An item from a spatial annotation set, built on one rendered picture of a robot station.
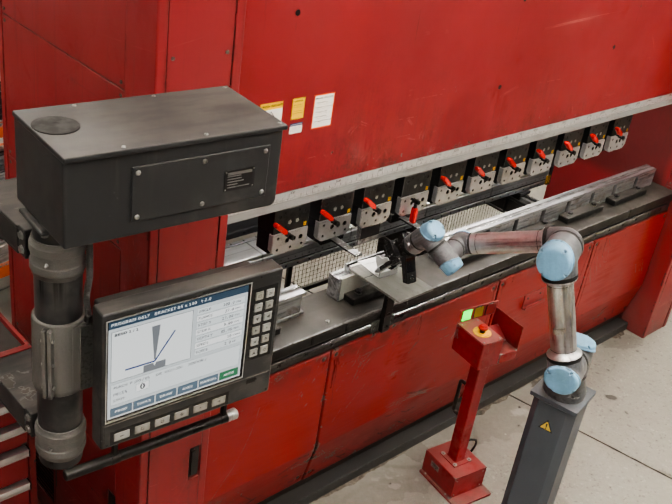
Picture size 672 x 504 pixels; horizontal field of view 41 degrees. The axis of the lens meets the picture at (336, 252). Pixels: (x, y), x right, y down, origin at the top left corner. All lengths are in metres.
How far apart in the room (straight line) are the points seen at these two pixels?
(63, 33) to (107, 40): 0.23
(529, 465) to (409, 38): 1.59
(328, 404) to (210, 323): 1.46
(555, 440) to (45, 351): 1.96
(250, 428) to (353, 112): 1.14
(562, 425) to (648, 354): 2.00
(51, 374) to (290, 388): 1.34
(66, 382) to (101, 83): 0.78
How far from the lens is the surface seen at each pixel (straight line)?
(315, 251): 3.57
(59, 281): 1.95
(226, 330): 2.09
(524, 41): 3.56
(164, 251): 2.41
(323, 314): 3.28
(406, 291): 3.26
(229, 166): 1.90
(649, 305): 5.31
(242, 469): 3.33
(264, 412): 3.22
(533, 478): 3.52
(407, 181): 3.32
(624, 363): 5.13
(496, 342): 3.52
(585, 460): 4.37
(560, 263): 2.92
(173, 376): 2.09
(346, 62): 2.87
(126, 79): 2.30
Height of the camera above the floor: 2.66
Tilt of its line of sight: 29 degrees down
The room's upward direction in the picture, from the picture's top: 9 degrees clockwise
